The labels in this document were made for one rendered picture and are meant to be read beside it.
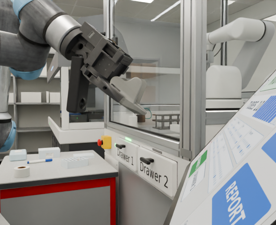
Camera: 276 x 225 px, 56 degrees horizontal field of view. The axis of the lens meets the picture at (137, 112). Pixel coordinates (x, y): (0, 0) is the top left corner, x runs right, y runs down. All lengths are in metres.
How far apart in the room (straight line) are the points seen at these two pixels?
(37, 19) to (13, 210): 0.97
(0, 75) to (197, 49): 0.65
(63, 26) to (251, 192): 0.46
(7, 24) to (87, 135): 1.21
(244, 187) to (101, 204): 1.24
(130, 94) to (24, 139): 4.96
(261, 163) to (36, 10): 0.51
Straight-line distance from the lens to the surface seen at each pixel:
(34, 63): 0.65
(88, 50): 0.54
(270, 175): 0.18
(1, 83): 1.00
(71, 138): 1.99
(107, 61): 0.51
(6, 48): 0.63
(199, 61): 0.75
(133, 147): 1.13
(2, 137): 1.02
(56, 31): 0.56
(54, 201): 1.36
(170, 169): 0.84
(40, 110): 5.35
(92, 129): 2.02
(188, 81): 0.76
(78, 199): 1.37
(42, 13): 0.59
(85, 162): 1.49
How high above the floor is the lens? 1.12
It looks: 3 degrees down
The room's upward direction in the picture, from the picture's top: straight up
